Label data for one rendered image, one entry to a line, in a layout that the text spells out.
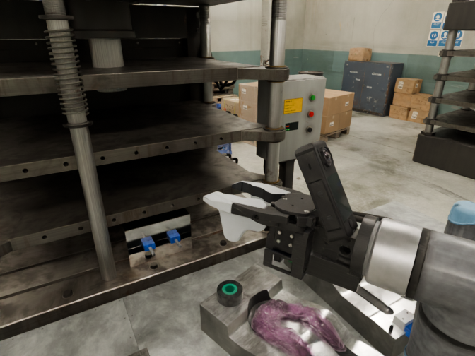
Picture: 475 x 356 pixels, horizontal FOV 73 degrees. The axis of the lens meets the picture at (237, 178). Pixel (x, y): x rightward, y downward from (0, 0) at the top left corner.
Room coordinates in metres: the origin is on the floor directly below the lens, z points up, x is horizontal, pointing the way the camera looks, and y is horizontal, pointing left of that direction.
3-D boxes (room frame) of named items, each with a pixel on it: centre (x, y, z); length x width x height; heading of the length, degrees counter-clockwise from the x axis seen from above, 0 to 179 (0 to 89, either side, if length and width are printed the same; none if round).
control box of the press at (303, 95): (1.62, -0.27, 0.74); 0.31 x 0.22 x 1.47; 119
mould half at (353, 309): (0.91, -0.43, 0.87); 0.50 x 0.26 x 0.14; 29
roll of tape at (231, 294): (0.76, 0.02, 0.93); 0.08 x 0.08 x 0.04
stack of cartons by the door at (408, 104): (6.80, -3.71, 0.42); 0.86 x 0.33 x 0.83; 35
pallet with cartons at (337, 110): (5.90, -1.36, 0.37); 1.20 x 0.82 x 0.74; 43
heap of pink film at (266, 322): (0.66, -0.16, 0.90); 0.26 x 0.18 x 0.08; 47
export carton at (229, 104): (6.21, -0.01, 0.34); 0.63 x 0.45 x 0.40; 35
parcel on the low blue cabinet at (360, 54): (7.90, -2.82, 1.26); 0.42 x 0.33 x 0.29; 35
